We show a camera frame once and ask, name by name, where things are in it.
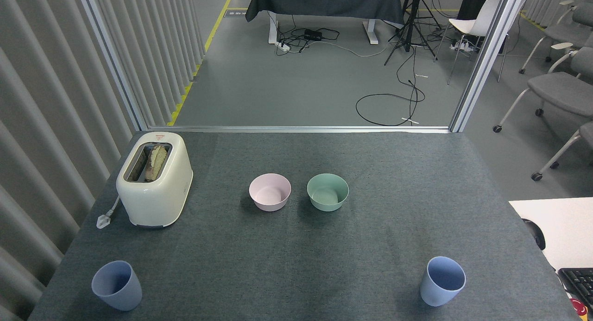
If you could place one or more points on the black tripod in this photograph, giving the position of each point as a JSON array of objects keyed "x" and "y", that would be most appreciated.
[{"x": 407, "y": 29}]

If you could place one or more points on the cream white toaster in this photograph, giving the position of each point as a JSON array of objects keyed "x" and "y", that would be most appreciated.
[{"x": 155, "y": 200}]

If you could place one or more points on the black keyboard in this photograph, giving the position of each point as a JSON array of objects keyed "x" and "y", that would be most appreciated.
[{"x": 579, "y": 284}]

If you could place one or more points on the grey office chair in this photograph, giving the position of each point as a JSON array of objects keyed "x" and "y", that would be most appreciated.
[
  {"x": 563, "y": 34},
  {"x": 563, "y": 149},
  {"x": 556, "y": 91}
]

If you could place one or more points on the black power adapter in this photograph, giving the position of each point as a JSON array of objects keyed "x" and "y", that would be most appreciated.
[{"x": 313, "y": 34}]

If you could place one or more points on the black round device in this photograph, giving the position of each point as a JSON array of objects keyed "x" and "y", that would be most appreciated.
[{"x": 537, "y": 235}]

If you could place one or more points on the light blue plastic cup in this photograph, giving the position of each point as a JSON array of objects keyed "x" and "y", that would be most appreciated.
[{"x": 438, "y": 293}]

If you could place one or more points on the table with dark cloth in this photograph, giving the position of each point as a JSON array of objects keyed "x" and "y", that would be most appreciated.
[{"x": 324, "y": 1}]

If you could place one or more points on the dark blue plastic cup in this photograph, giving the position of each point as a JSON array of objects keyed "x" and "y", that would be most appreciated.
[{"x": 121, "y": 295}]

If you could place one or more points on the toasted bread slice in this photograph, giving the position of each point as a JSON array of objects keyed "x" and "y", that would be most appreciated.
[{"x": 156, "y": 161}]

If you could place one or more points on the silver frame rail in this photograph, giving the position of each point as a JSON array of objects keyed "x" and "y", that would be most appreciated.
[{"x": 301, "y": 129}]

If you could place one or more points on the white power strip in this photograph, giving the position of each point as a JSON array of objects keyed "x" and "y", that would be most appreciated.
[
  {"x": 459, "y": 45},
  {"x": 283, "y": 46}
]

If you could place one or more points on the pink bowl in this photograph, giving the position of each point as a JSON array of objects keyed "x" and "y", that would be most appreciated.
[{"x": 270, "y": 201}]

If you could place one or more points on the white plastic chair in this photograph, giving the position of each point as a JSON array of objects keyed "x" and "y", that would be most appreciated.
[{"x": 472, "y": 24}]

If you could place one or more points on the green bowl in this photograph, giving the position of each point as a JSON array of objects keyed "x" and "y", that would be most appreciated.
[{"x": 327, "y": 201}]

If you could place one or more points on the white desk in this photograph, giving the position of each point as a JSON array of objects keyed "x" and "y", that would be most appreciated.
[{"x": 563, "y": 223}]

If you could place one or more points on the silver frame post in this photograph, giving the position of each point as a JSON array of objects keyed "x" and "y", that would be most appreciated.
[
  {"x": 486, "y": 57},
  {"x": 113, "y": 61}
]

